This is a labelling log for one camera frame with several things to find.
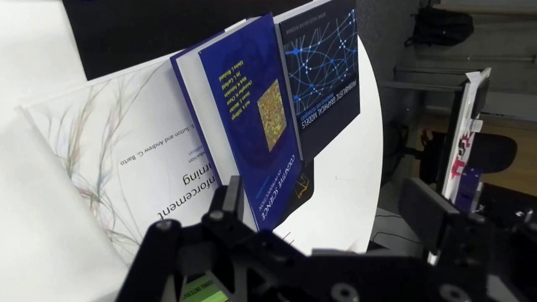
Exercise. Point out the black swivel chair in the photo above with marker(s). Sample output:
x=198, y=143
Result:
x=495, y=154

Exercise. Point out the black backpack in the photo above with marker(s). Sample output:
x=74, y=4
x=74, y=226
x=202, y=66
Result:
x=438, y=26

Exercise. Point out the white book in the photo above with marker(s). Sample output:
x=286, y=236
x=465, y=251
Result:
x=140, y=145

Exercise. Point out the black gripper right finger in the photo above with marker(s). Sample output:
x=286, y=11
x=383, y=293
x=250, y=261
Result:
x=437, y=221

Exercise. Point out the green book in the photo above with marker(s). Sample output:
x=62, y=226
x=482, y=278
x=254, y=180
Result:
x=203, y=291

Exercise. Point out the blue book with yellow square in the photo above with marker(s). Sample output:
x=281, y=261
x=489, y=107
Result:
x=245, y=123

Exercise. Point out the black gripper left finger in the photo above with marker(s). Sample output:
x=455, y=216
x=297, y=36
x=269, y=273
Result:
x=232, y=207

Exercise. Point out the navy book with network print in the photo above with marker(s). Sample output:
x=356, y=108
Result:
x=324, y=73

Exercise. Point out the white box with pink print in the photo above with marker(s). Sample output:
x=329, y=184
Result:
x=467, y=123

